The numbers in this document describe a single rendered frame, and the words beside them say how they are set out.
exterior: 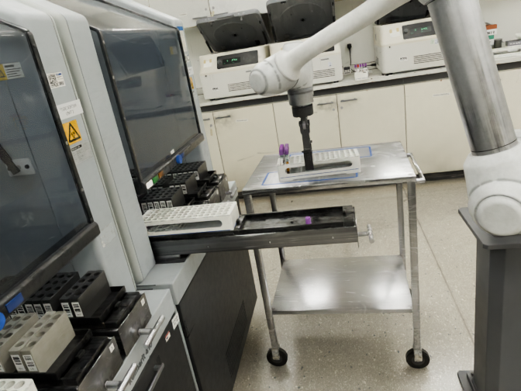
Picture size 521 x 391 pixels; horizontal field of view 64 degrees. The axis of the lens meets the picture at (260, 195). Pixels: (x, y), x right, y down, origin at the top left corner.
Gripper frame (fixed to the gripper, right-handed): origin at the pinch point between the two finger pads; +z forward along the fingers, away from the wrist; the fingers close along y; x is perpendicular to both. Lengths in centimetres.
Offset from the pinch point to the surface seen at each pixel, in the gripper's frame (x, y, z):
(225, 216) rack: 24.4, -41.5, 1.3
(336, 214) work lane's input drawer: -7.1, -35.5, 7.2
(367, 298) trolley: -17, -4, 60
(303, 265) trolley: 10, 25, 60
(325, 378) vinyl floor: 4, -17, 88
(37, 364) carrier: 49, -96, 3
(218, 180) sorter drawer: 37.1, 6.7, 5.8
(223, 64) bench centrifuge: 63, 198, -30
